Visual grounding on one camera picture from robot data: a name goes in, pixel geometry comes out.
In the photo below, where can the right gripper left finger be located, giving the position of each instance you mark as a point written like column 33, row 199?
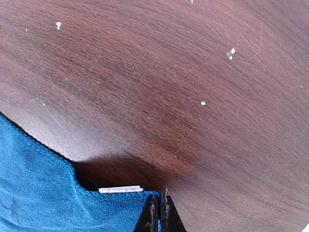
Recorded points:
column 148, row 221

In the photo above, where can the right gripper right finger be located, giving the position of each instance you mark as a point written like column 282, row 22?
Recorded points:
column 169, row 217

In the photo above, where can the blue towel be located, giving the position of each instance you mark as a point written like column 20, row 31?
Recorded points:
column 39, row 192

